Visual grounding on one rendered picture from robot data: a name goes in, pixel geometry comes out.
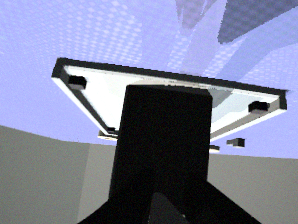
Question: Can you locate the grey cylinder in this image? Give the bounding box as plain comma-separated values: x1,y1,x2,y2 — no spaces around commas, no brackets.
148,193,190,224

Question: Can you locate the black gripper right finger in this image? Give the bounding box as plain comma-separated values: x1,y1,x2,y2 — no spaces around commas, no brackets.
184,172,262,224

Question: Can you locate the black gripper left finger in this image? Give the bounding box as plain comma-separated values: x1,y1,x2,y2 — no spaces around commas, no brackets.
77,168,154,224

